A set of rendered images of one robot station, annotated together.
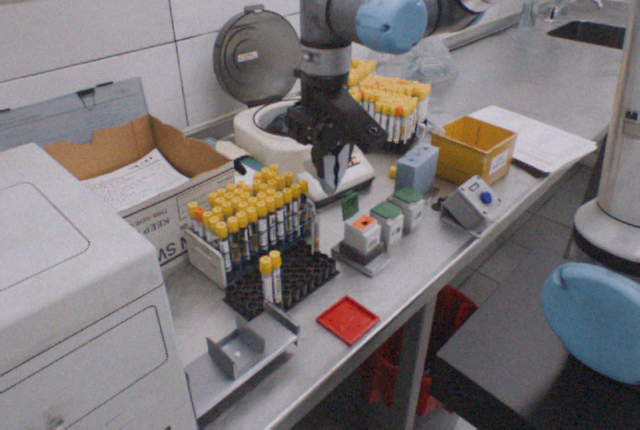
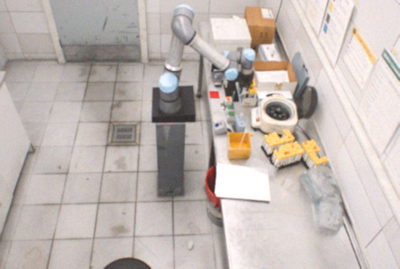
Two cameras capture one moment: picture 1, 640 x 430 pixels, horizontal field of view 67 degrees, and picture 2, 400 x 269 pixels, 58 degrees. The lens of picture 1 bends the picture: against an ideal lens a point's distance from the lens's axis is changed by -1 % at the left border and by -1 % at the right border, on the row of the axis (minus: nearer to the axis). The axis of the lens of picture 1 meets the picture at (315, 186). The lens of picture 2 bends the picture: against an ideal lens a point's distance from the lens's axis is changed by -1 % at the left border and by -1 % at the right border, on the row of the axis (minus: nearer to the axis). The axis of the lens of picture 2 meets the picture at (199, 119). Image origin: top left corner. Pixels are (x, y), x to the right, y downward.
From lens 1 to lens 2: 258 cm
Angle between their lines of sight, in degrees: 89
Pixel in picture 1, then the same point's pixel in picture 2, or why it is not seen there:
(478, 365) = (187, 87)
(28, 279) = (216, 31)
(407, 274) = (215, 109)
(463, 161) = (234, 136)
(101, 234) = (219, 36)
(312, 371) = (209, 86)
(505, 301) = (191, 99)
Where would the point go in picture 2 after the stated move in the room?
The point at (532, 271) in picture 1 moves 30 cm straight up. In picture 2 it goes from (192, 107) to (194, 71)
